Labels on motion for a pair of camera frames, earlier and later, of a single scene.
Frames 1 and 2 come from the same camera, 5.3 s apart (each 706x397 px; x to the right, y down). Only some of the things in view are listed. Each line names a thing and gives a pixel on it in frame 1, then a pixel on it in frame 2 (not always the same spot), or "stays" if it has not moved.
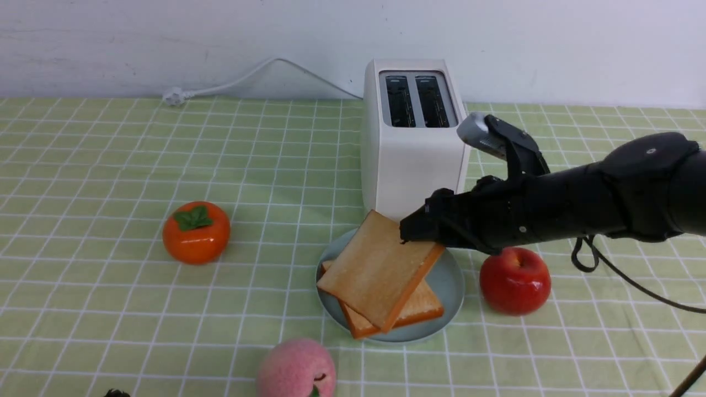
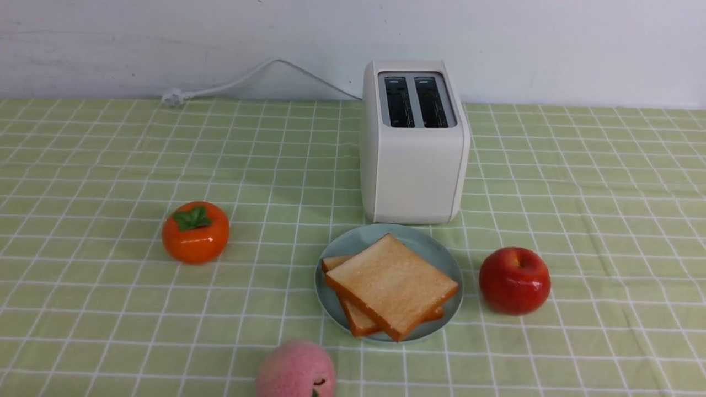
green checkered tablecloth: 160,247 stays
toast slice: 325,266 → 437,312
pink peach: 299,368 stays
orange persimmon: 197,232 stays
